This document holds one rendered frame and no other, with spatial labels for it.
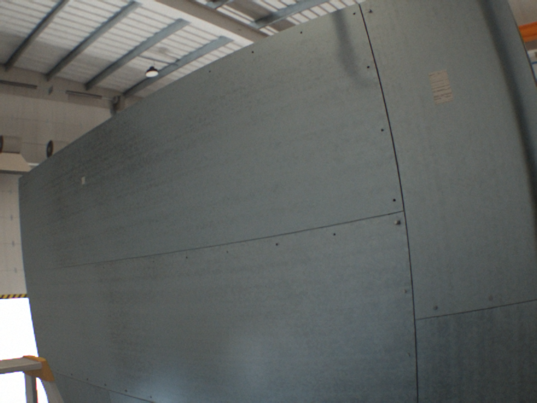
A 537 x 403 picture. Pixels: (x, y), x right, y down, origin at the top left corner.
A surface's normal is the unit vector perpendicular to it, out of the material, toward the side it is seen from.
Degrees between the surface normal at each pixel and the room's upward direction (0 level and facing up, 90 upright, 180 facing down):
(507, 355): 90
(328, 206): 90
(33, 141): 90
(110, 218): 90
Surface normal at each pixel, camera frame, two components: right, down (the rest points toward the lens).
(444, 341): -0.60, -0.04
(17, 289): 0.79, -0.18
